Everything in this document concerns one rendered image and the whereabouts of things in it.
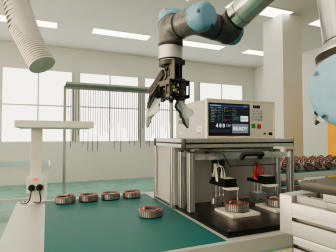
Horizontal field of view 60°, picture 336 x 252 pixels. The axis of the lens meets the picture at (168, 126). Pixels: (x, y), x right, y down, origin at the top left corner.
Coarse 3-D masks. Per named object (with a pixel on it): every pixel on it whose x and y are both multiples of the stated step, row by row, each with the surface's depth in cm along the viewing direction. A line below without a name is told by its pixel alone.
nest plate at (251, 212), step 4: (216, 208) 139; (220, 208) 139; (220, 212) 135; (224, 212) 132; (228, 212) 132; (232, 212) 132; (236, 212) 132; (240, 212) 132; (244, 212) 132; (248, 212) 132; (252, 212) 132; (256, 212) 132; (232, 216) 126; (236, 216) 127; (240, 216) 128; (244, 216) 129
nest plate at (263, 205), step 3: (255, 204) 149; (258, 204) 147; (261, 204) 147; (264, 204) 147; (261, 207) 145; (264, 207) 143; (267, 207) 141; (270, 207) 141; (273, 207) 141; (276, 207) 141; (279, 207) 141; (270, 210) 139; (273, 210) 137; (276, 210) 136; (279, 210) 136
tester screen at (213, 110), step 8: (216, 104) 149; (224, 104) 151; (216, 112) 149; (224, 112) 151; (232, 112) 152; (240, 112) 154; (216, 120) 149; (224, 120) 150; (216, 128) 148; (224, 128) 150
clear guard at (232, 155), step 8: (224, 152) 122; (232, 152) 124; (240, 152) 125; (264, 152) 130; (232, 160) 120; (240, 160) 121; (248, 160) 123; (256, 160) 124; (264, 160) 125; (272, 160) 127
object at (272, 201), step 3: (267, 198) 145; (270, 198) 143; (273, 198) 149; (276, 198) 148; (267, 201) 144; (270, 201) 142; (273, 201) 141; (276, 201) 140; (267, 204) 144; (270, 204) 142; (273, 204) 141; (276, 204) 140; (279, 204) 140
